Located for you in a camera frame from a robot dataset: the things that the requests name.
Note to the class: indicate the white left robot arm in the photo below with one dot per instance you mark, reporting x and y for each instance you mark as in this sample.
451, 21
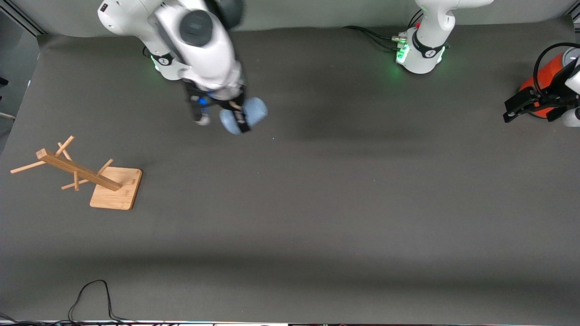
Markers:
423, 50

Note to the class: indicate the bamboo mug tree stand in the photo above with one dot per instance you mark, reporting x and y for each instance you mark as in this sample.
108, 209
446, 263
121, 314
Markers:
113, 194

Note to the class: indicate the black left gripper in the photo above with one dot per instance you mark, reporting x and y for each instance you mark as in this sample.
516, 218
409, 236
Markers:
545, 99

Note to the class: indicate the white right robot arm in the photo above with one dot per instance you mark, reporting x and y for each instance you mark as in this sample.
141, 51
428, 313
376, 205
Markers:
204, 54

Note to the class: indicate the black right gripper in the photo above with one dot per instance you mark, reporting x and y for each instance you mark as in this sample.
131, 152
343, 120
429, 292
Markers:
228, 103

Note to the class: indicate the dark aluminium frame rail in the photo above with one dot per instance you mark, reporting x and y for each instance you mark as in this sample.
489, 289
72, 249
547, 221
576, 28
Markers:
575, 17
25, 16

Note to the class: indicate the orange cylindrical can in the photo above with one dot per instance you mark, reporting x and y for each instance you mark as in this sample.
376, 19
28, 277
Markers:
550, 68

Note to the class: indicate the light blue plastic cup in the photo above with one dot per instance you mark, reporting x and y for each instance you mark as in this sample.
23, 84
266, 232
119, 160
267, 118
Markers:
256, 113

